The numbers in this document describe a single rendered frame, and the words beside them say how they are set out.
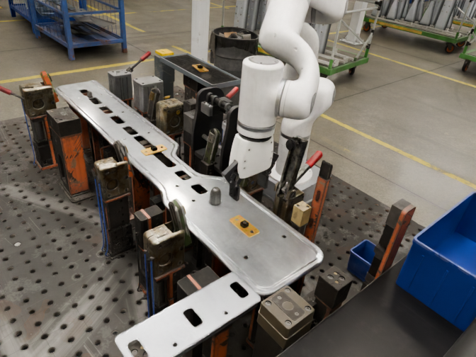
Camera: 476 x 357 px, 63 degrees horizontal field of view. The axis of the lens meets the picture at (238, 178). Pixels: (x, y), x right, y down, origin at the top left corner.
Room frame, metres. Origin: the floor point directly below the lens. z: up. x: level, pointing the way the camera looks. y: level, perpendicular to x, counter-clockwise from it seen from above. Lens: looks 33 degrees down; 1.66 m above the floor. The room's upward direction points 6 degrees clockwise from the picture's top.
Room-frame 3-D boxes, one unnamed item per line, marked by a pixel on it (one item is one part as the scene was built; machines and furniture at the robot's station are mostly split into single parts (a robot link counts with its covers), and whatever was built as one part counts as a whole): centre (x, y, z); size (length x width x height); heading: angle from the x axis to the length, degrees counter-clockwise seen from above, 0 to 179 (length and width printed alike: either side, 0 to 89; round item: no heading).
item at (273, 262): (1.14, 0.31, 1.00); 1.38 x 0.22 x 0.02; 43
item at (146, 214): (0.81, 0.23, 0.84); 0.11 x 0.08 x 0.29; 133
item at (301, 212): (0.81, -0.17, 0.88); 0.04 x 0.04 x 0.36; 43
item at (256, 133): (0.79, -0.03, 1.29); 0.09 x 0.08 x 0.03; 133
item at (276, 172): (1.41, -0.21, 0.88); 0.19 x 0.19 x 0.18
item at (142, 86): (1.48, 0.39, 0.90); 0.13 x 0.10 x 0.41; 133
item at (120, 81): (1.67, 0.57, 0.88); 0.11 x 0.10 x 0.36; 133
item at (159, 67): (1.71, 0.38, 0.92); 0.08 x 0.08 x 0.44; 43
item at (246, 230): (0.79, -0.03, 1.01); 0.08 x 0.04 x 0.01; 43
